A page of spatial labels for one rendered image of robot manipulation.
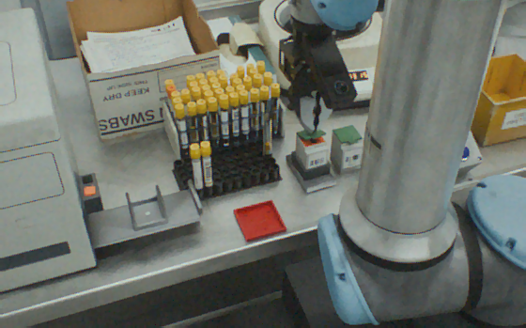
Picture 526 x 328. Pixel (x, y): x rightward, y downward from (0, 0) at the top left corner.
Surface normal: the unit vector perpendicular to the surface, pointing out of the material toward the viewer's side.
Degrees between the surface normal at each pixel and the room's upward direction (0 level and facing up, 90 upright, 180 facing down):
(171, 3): 89
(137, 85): 92
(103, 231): 0
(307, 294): 4
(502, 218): 9
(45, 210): 90
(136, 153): 0
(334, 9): 90
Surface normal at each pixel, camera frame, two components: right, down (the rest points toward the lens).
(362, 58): 0.19, 0.65
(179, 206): 0.00, -0.75
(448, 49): -0.05, 0.66
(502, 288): 0.15, 0.48
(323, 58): 0.20, -0.36
